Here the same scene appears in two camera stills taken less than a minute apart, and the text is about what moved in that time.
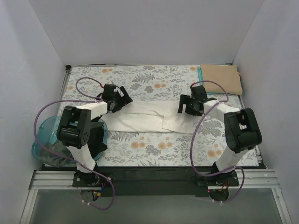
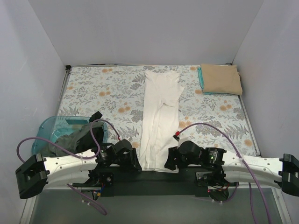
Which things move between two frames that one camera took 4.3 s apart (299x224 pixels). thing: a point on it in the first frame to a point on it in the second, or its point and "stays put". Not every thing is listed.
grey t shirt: [57, 147] stays put
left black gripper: [121, 98] to [131, 159]
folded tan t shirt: [228, 75] stays put
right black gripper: [187, 105] to [173, 158]
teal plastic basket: [46, 132] stays put
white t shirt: [160, 116] to [162, 94]
